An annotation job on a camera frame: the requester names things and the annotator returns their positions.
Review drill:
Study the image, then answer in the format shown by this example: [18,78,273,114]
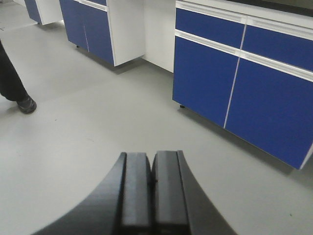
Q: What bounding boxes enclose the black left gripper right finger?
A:
[152,150,235,235]

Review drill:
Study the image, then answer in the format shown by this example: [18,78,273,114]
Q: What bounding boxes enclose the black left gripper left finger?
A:
[36,152,152,235]

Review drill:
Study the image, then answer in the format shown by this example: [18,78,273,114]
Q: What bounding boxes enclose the dark grey shoe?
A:
[17,95,37,115]

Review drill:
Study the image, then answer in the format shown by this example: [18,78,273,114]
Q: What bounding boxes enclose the blue lab cabinet right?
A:
[173,0,313,169]

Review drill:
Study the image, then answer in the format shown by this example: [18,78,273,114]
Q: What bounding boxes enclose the blue lab cabinet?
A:
[60,0,146,67]
[24,0,63,25]
[173,0,313,169]

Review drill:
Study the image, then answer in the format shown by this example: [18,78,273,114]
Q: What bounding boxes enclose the person leg black trousers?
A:
[0,42,28,102]

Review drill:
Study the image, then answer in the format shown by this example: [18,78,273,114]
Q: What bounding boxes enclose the blue lab cabinet middle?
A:
[60,0,146,67]

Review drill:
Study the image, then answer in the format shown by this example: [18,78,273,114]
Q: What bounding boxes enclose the blue lab cabinet far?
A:
[24,0,63,25]

